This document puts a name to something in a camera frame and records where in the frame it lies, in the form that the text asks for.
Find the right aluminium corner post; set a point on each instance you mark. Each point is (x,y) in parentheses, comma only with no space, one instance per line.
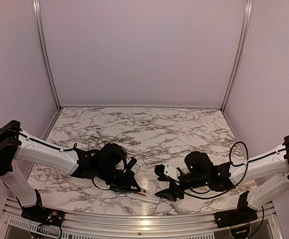
(239,53)

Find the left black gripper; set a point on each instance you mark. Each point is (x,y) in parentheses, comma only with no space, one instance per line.
(126,184)

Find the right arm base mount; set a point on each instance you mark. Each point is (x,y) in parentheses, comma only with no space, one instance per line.
(242,214)

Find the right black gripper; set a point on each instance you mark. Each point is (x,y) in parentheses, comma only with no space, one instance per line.
(171,191)

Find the left aluminium corner post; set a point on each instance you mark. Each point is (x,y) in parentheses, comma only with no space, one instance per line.
(44,52)

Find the front aluminium rail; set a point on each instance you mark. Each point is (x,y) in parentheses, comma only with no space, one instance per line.
(77,225)

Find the aluminium corner post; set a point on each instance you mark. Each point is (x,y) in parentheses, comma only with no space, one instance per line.
(44,52)
(239,53)

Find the white remote control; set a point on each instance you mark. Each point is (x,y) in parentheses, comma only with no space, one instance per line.
(151,198)

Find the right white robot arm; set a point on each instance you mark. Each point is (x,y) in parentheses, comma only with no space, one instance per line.
(227,176)

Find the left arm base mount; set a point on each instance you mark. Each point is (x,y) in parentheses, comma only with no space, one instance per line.
(41,214)

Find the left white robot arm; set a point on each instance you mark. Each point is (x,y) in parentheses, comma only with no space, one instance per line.
(109,163)

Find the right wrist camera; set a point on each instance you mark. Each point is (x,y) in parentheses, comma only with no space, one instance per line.
(171,172)

